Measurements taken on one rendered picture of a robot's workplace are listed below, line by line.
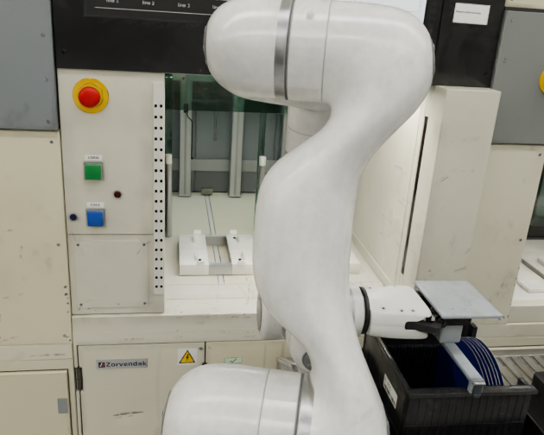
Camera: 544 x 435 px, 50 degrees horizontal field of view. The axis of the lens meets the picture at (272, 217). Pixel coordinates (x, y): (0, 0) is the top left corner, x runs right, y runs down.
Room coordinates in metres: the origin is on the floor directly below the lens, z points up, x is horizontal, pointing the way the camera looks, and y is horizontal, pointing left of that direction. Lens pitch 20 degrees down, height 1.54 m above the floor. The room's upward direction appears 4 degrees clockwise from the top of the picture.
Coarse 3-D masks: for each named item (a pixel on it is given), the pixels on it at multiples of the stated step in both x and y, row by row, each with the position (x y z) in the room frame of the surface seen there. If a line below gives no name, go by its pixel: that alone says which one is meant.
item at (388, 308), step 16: (368, 288) 0.86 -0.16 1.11; (384, 288) 0.86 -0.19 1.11; (400, 288) 0.86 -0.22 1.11; (368, 304) 0.80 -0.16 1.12; (384, 304) 0.80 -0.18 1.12; (400, 304) 0.81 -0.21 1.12; (416, 304) 0.81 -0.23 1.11; (368, 320) 0.79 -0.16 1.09; (384, 320) 0.78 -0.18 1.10; (400, 320) 0.78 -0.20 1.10; (416, 320) 0.79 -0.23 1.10; (384, 336) 0.78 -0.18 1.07; (400, 336) 0.78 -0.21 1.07; (416, 336) 0.79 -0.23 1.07
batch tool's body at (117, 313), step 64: (64, 0) 1.12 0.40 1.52; (448, 0) 1.25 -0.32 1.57; (64, 64) 1.12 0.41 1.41; (128, 64) 1.14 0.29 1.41; (192, 64) 1.16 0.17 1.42; (448, 64) 1.25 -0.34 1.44; (64, 128) 1.12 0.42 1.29; (128, 128) 1.14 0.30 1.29; (448, 128) 1.20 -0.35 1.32; (128, 192) 1.14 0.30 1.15; (192, 192) 2.04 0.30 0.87; (256, 192) 1.69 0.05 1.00; (384, 192) 1.46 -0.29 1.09; (448, 192) 1.21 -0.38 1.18; (128, 256) 1.14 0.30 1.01; (384, 256) 1.40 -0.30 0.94; (448, 256) 1.21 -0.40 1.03; (128, 320) 1.13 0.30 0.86; (192, 320) 1.16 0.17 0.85; (256, 320) 1.19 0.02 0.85; (128, 384) 1.13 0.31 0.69
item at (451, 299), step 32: (448, 288) 0.88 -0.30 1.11; (384, 352) 0.83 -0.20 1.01; (416, 352) 0.94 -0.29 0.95; (448, 352) 0.81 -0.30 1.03; (384, 384) 0.81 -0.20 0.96; (416, 384) 0.94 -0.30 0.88; (480, 384) 0.73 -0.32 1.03; (416, 416) 0.73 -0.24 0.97; (448, 416) 0.74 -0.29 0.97; (480, 416) 0.75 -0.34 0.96; (512, 416) 0.76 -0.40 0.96
